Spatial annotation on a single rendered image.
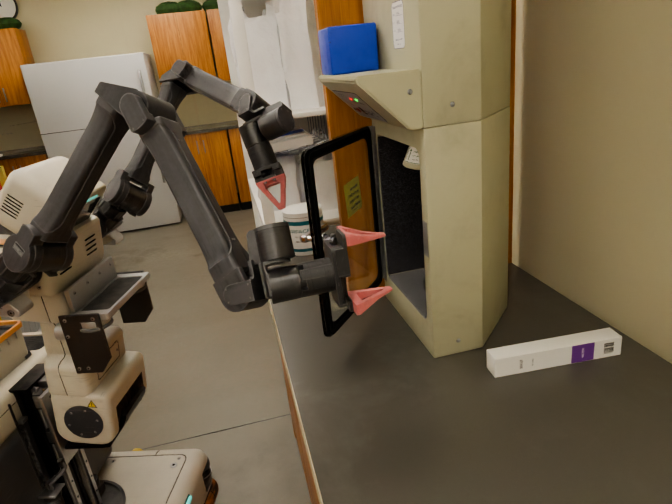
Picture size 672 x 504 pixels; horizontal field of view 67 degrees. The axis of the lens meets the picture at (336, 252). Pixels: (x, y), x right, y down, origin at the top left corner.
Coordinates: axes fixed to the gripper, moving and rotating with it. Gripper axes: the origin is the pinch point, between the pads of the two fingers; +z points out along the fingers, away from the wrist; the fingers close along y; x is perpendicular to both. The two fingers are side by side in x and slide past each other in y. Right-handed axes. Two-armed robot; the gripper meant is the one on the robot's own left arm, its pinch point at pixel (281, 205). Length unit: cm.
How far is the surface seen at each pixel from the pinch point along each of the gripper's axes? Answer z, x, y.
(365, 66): -20.1, -26.6, -13.3
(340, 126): -12.9, -19.9, 5.5
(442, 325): 34.4, -22.7, -19.0
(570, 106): 2, -69, -5
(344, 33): -27.0, -24.4, -15.6
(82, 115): -161, 171, 419
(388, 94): -10.6, -24.9, -32.1
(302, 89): -42, -21, 94
